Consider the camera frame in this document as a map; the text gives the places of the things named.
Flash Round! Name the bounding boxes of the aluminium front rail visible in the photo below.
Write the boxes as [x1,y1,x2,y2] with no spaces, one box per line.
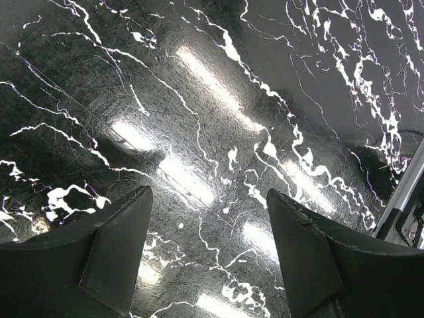
[371,142,423,250]

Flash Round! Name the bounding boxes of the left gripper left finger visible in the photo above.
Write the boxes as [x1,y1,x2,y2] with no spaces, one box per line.
[1,185,153,317]

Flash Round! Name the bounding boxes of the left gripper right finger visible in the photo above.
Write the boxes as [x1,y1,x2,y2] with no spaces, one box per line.
[266,188,423,317]

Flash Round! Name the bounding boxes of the black marble pattern mat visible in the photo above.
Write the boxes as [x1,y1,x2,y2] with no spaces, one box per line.
[1,1,423,317]

